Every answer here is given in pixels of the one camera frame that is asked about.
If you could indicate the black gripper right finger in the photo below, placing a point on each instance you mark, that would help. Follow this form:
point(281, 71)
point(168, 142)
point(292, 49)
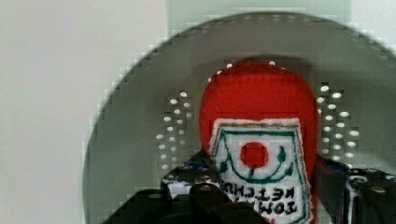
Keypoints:
point(354, 195)

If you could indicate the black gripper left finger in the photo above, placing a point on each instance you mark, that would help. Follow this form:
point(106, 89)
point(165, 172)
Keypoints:
point(192, 193)

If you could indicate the red plush ketchup bottle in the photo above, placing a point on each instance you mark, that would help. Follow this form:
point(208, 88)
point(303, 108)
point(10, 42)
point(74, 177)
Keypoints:
point(259, 124)

